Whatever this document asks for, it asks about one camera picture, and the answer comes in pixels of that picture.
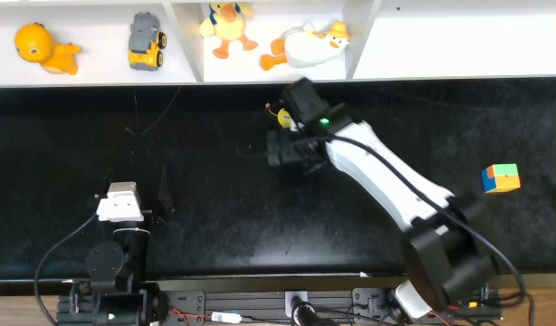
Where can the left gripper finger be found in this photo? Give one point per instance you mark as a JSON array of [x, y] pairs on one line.
[[165, 194]]

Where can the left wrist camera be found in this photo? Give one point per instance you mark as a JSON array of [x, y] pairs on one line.
[[120, 204]]

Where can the grey and yellow toy truck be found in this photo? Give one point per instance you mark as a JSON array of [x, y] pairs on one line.
[[144, 41]]

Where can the many-coloured puzzle cube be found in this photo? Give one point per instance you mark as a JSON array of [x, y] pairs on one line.
[[502, 179]]

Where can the white shelf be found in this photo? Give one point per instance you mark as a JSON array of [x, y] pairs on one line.
[[441, 45]]

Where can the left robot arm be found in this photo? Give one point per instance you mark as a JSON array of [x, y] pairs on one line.
[[105, 260]]

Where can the yellow plush duck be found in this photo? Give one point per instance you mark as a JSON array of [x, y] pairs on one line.
[[228, 25]]

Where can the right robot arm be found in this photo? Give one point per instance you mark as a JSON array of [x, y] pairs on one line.
[[373, 181]]

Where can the yellow rubber duck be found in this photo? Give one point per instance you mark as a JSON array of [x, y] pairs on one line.
[[284, 117]]

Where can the white plush duck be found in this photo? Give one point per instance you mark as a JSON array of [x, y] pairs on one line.
[[307, 47]]

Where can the orange dinosaur toy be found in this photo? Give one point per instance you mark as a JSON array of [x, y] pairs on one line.
[[35, 45]]

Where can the mounting rail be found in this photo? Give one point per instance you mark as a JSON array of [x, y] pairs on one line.
[[260, 301]]

